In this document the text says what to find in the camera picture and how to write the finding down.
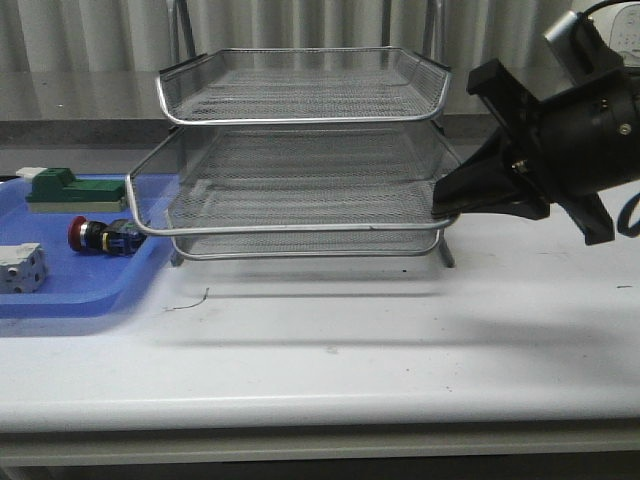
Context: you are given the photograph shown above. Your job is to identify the red emergency stop button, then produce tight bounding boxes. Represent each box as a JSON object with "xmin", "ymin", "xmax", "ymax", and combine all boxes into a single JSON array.
[{"xmin": 67, "ymin": 216, "xmax": 146, "ymax": 256}]

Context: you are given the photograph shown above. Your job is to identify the green terminal block component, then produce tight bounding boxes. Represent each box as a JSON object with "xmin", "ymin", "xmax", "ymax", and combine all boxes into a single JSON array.
[{"xmin": 16, "ymin": 167, "xmax": 127, "ymax": 213}]

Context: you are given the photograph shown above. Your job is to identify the white grey connector block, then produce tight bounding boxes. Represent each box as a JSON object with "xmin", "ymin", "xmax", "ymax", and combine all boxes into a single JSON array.
[{"xmin": 1, "ymin": 243, "xmax": 48, "ymax": 294}]

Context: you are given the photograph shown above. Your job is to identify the silver rack frame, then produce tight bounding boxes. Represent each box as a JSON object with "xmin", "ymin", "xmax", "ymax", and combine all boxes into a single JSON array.
[{"xmin": 167, "ymin": 0, "xmax": 457, "ymax": 269}]

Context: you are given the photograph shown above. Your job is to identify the blue plastic tray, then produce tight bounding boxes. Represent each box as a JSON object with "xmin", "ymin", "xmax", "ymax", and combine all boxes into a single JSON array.
[{"xmin": 1, "ymin": 179, "xmax": 172, "ymax": 318}]

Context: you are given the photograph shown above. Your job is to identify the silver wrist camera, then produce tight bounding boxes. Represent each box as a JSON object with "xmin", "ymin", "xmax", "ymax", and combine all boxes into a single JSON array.
[{"xmin": 543, "ymin": 10, "xmax": 592, "ymax": 83}]

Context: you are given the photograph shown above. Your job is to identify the black camera cable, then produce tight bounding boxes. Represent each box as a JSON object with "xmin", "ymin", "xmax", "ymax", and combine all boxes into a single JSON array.
[{"xmin": 579, "ymin": 0, "xmax": 626, "ymax": 16}]

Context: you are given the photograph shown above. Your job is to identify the grey back counter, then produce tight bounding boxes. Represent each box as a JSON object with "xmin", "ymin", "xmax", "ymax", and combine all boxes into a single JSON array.
[{"xmin": 0, "ymin": 67, "xmax": 640, "ymax": 176}]

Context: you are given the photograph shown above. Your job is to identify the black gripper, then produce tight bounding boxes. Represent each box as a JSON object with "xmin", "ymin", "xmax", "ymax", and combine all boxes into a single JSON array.
[{"xmin": 431, "ymin": 59, "xmax": 639, "ymax": 245}]

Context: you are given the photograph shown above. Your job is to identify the white appliance on counter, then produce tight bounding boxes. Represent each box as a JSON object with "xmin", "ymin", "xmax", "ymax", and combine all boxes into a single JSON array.
[{"xmin": 593, "ymin": 1, "xmax": 640, "ymax": 67}]

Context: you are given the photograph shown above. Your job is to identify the silver mesh tray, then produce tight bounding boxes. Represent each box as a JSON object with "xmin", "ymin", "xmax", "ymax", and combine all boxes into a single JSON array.
[
  {"xmin": 126, "ymin": 123, "xmax": 459, "ymax": 236},
  {"xmin": 156, "ymin": 46, "xmax": 451, "ymax": 126},
  {"xmin": 167, "ymin": 194, "xmax": 451, "ymax": 263}
]

